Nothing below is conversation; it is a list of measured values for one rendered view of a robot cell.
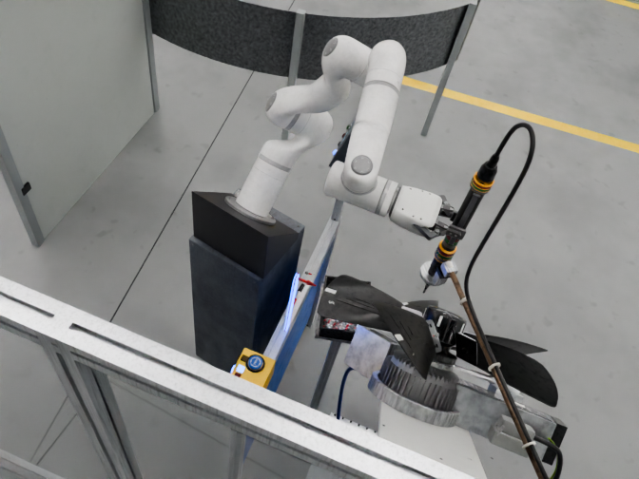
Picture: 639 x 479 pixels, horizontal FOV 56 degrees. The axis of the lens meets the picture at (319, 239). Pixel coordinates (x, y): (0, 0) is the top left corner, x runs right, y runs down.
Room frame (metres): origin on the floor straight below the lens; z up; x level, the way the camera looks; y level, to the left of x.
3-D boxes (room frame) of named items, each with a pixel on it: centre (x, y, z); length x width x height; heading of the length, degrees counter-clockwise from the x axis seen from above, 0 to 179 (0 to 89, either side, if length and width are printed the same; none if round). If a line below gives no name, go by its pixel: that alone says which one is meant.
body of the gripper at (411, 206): (0.92, -0.19, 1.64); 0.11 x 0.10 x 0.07; 80
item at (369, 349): (0.88, -0.25, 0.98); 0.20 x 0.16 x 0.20; 170
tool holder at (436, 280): (0.89, -0.31, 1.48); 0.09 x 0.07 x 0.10; 25
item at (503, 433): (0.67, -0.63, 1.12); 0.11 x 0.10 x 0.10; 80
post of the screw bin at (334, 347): (1.04, -0.15, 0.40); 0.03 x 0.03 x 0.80; 5
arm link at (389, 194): (0.93, -0.13, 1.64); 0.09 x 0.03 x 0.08; 170
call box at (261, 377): (0.68, 0.11, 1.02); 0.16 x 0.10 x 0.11; 170
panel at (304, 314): (1.07, 0.03, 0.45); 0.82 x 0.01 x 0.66; 170
